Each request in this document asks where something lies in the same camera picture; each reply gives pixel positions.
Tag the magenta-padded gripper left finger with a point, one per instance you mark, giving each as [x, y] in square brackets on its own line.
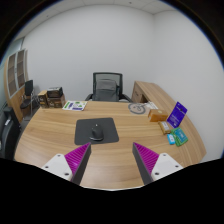
[60, 165]

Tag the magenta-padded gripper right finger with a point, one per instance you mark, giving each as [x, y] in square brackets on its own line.
[163, 165]

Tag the black computer mouse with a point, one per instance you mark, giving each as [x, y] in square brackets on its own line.
[96, 132]

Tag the dark grey mouse pad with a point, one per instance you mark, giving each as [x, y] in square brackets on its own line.
[110, 128]

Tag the small blue box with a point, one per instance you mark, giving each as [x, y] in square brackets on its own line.
[171, 139]

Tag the green packet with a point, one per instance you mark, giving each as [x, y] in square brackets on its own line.
[180, 136]

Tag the orange-brown box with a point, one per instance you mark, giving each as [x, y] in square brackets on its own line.
[157, 115]

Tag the purple standing card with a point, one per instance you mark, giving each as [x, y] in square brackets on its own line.
[177, 115]

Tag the black padded office chair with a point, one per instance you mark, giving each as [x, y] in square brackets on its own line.
[9, 133]

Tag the white paper sheet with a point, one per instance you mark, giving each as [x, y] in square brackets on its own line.
[152, 105]

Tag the white green printed leaflet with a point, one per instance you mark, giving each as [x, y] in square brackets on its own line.
[74, 105]

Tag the round grey disc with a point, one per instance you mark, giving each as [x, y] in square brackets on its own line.
[137, 108]

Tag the large brown cardboard box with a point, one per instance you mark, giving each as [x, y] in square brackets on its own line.
[57, 102]

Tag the small brown cardboard box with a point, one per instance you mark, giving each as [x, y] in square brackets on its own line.
[42, 99]

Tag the black cardboard box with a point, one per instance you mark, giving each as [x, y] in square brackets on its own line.
[55, 92]

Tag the wooden side desk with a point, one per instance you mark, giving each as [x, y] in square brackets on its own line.
[150, 91]

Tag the small black chair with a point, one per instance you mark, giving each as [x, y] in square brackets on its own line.
[28, 88]

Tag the grey backpack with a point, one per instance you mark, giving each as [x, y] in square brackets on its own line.
[106, 90]

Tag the black mesh office chair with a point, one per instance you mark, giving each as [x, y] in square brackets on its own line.
[120, 80]

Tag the wooden shelf unit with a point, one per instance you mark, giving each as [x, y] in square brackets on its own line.
[14, 76]

